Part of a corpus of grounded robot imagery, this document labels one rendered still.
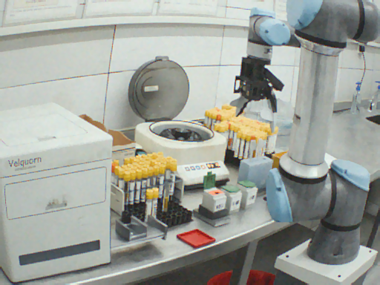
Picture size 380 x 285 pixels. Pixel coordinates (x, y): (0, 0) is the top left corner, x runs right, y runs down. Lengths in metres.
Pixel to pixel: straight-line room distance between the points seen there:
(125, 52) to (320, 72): 0.94
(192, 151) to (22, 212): 0.77
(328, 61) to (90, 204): 0.54
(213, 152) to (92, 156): 0.69
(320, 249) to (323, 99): 0.37
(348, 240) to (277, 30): 0.56
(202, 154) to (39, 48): 0.62
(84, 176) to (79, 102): 0.74
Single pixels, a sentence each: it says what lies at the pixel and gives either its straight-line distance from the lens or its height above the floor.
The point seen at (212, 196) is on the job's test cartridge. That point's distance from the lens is 1.34.
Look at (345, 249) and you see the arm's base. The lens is 1.16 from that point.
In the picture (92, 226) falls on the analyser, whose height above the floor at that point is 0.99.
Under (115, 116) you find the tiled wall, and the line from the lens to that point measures 1.81.
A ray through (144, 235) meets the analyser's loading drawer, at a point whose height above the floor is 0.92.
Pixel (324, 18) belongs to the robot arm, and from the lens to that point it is 0.93.
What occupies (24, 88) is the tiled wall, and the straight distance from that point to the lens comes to 1.58.
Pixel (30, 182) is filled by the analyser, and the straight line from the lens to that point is 0.93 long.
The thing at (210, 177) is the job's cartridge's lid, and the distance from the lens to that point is 1.37.
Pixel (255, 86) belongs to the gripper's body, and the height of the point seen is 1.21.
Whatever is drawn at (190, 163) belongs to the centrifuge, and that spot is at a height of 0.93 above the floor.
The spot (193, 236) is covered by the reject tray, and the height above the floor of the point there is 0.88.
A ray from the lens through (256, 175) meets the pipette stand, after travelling 1.55.
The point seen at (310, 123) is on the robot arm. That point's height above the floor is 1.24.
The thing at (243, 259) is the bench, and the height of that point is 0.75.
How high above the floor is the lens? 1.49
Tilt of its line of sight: 19 degrees down
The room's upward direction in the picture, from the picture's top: 7 degrees clockwise
